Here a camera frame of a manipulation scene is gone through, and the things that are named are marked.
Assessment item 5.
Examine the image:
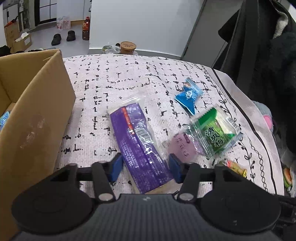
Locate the green white snack packet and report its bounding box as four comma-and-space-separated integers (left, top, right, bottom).
188, 104, 242, 160

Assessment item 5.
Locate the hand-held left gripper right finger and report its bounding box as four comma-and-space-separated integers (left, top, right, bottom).
168, 153, 255, 204

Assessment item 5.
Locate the grey door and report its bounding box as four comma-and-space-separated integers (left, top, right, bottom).
180, 0, 243, 67

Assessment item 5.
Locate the white black printed bedspread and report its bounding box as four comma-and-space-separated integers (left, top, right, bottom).
54, 54, 285, 197

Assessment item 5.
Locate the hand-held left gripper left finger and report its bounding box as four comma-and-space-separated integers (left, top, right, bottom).
39, 152, 123, 204

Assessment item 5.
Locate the black framed glass door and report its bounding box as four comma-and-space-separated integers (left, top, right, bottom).
35, 0, 58, 25

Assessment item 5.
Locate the translucent purple snack packet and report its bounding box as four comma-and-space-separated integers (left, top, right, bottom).
162, 130, 206, 163

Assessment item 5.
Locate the red snack packet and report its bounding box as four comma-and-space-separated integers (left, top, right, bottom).
225, 159, 248, 178

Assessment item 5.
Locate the burger toy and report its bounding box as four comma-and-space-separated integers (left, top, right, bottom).
283, 167, 292, 188

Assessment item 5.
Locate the brown sauce bottle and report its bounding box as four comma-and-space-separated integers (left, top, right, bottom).
82, 16, 91, 41

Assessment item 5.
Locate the brown lidded paper tub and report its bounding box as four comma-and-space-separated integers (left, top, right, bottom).
120, 41, 136, 55

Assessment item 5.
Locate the tall cardboard box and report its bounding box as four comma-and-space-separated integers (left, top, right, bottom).
4, 21, 20, 48

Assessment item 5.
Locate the grey pink plush toy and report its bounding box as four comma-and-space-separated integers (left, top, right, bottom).
252, 100, 274, 130

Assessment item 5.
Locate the cardboard box with tissue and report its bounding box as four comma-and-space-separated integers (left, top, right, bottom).
13, 32, 32, 52

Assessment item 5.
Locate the long purple snack packet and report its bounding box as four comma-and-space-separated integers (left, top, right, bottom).
107, 102, 174, 194

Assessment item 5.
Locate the pink wrapped bottle pack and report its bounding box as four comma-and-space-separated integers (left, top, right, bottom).
57, 16, 71, 30

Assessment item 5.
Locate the clear plastic bag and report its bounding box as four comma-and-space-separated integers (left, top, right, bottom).
102, 45, 121, 54

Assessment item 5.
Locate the small blue green packet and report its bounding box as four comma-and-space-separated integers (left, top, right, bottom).
0, 111, 11, 130

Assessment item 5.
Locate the black coat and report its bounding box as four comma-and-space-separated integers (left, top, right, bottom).
217, 0, 296, 163

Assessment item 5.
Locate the blue candy packet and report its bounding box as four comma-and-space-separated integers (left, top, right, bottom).
174, 77, 204, 116

